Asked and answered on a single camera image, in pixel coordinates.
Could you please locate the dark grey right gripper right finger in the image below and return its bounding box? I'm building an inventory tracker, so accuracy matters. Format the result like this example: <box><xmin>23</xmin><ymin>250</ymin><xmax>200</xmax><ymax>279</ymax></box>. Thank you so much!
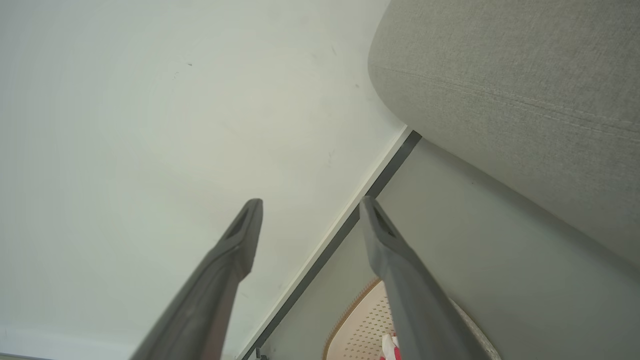
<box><xmin>358</xmin><ymin>196</ymin><xmax>494</xmax><ymax>360</ymax></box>

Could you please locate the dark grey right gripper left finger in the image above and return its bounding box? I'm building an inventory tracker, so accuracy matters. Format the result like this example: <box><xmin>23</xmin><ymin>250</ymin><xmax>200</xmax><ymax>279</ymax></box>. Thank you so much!
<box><xmin>131</xmin><ymin>198</ymin><xmax>264</xmax><ymax>360</ymax></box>

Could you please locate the red garment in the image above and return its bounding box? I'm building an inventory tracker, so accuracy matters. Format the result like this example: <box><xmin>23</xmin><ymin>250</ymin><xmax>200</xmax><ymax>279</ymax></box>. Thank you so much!
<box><xmin>378</xmin><ymin>332</ymin><xmax>402</xmax><ymax>360</ymax></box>

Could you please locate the grey fabric sofa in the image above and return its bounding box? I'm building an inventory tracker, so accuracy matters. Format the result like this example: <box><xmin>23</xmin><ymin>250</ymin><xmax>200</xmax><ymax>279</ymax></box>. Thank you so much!
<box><xmin>367</xmin><ymin>0</ymin><xmax>640</xmax><ymax>271</ymax></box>

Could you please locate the beige perforated laundry basket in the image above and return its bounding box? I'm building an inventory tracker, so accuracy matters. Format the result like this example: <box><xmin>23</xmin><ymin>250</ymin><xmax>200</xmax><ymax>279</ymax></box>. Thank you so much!
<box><xmin>322</xmin><ymin>277</ymin><xmax>503</xmax><ymax>360</ymax></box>

